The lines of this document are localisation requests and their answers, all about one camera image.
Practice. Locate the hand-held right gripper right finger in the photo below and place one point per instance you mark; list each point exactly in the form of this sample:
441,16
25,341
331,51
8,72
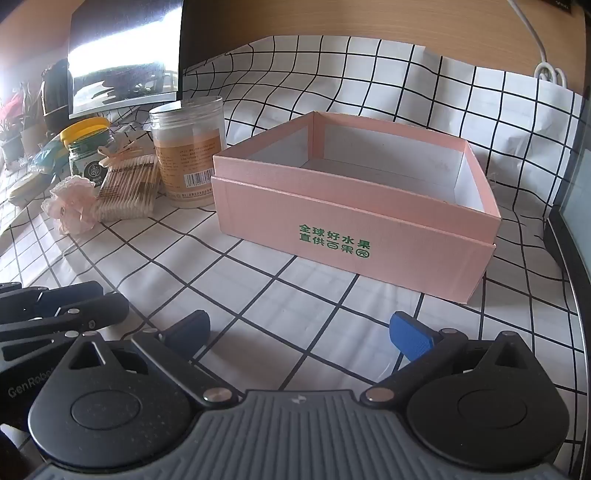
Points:
411,336

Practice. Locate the clear plastic jar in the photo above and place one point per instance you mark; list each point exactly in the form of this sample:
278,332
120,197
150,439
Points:
184,152

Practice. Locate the potted plant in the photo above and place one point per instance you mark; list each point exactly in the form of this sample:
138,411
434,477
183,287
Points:
11,138

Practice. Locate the pink cardboard box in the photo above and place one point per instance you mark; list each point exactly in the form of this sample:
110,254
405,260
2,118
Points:
323,207

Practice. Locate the black framed monitor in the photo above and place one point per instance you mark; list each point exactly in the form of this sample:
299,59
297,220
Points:
572,230

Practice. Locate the glossy reflective screen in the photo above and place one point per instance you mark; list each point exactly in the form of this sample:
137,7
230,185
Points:
120,46

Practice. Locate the dark brown bottle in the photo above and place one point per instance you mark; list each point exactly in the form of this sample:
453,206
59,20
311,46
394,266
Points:
55,97

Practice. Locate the cotton swab pack with bow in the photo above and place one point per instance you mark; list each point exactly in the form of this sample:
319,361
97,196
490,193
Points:
129,189

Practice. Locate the green jar with yellow lid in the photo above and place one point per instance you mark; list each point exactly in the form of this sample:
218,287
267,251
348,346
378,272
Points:
85,159

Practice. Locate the pink lace scrunchie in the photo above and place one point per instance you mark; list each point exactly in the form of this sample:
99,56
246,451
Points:
69,203

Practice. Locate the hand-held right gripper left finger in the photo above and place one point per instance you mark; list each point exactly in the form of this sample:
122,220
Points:
189,326

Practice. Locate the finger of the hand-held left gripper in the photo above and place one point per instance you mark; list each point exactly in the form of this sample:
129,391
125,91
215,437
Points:
92,314
69,295

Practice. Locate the blue and yellow zip bag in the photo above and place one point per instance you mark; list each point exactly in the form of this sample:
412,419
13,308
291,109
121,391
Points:
46,154

